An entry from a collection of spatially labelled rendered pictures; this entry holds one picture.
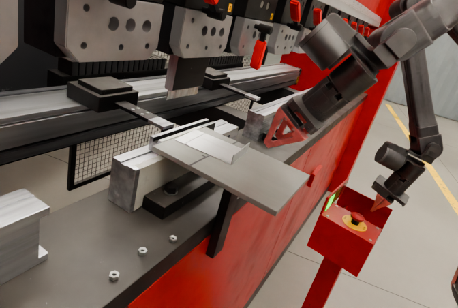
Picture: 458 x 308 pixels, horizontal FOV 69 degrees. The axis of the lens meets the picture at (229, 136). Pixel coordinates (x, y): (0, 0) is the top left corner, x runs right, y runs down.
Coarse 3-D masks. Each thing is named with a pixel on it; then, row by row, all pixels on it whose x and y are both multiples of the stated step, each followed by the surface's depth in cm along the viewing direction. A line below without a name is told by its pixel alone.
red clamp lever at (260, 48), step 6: (258, 30) 72; (264, 30) 71; (270, 30) 71; (264, 36) 72; (258, 42) 72; (264, 42) 72; (258, 48) 73; (264, 48) 73; (258, 54) 73; (252, 60) 74; (258, 60) 73; (252, 66) 75; (258, 66) 74
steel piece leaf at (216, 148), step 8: (200, 136) 71; (208, 136) 72; (192, 144) 66; (200, 144) 67; (208, 144) 68; (216, 144) 69; (224, 144) 70; (232, 144) 71; (248, 144) 69; (208, 152) 65; (216, 152) 66; (224, 152) 67; (232, 152) 68; (240, 152) 65; (224, 160) 64; (232, 160) 62
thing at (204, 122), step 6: (204, 120) 81; (186, 126) 75; (192, 126) 77; (204, 126) 78; (210, 126) 80; (162, 132) 69; (168, 132) 70; (174, 132) 72; (180, 132) 73; (150, 138) 66; (156, 138) 67; (162, 138) 66; (150, 144) 67; (150, 150) 67
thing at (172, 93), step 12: (180, 60) 61; (192, 60) 64; (204, 60) 68; (168, 72) 62; (180, 72) 62; (192, 72) 66; (204, 72) 69; (168, 84) 62; (180, 84) 64; (192, 84) 67; (168, 96) 63; (180, 96) 67
